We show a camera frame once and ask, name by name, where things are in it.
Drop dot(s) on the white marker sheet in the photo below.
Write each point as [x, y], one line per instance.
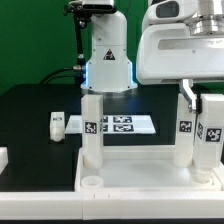
[116, 124]

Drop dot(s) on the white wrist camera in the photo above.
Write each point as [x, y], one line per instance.
[168, 11]

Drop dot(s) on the white left border block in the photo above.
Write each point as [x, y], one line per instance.
[3, 158]

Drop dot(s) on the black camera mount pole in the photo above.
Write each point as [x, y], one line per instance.
[82, 11]

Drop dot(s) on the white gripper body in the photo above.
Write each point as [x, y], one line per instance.
[168, 53]

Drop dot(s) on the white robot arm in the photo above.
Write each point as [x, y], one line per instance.
[109, 69]

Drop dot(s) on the white front border bar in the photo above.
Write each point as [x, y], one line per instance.
[118, 205]

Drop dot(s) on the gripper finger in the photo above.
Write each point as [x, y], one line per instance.
[185, 88]

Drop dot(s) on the white desk top tray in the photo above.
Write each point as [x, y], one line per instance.
[142, 168]

